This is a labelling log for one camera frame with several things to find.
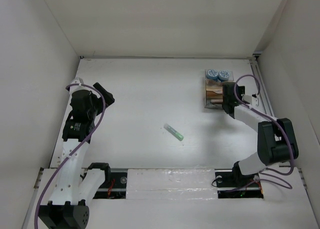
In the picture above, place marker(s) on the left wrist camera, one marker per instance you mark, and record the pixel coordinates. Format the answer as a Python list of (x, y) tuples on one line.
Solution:
[(77, 82)]

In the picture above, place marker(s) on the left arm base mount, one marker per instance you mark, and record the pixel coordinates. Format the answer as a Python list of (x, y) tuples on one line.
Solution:
[(115, 184)]

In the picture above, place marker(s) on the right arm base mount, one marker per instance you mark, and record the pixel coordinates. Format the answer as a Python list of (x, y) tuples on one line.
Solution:
[(231, 184)]

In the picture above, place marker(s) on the green-capped clear highlighter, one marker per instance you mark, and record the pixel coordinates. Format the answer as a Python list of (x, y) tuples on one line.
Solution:
[(173, 132)]

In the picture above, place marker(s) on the orange-capped clear highlighter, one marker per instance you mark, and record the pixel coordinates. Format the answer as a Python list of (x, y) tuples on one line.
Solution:
[(216, 101)]

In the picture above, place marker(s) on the aluminium rail at wall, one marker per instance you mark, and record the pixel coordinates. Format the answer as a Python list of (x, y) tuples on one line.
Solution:
[(263, 92)]

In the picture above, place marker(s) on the tiered acrylic organizer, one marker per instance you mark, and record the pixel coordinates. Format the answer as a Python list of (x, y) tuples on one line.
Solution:
[(213, 90)]

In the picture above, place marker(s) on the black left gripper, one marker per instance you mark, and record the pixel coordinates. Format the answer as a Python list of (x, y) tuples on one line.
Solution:
[(108, 96)]

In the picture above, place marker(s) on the blue round putty jar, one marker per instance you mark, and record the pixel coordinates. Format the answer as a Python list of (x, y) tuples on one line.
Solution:
[(212, 74)]

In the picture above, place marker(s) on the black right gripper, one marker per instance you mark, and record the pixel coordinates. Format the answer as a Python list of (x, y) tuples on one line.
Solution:
[(241, 90)]

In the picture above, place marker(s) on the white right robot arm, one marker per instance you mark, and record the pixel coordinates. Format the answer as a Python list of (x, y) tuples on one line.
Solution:
[(276, 140)]

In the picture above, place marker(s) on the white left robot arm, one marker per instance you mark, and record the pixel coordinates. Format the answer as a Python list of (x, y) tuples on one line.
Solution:
[(65, 199)]

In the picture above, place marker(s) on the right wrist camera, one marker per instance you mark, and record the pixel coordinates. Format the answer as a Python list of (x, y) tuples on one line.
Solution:
[(253, 100)]

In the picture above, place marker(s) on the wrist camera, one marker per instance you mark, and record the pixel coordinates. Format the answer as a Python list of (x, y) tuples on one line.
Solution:
[(77, 82), (253, 100)]

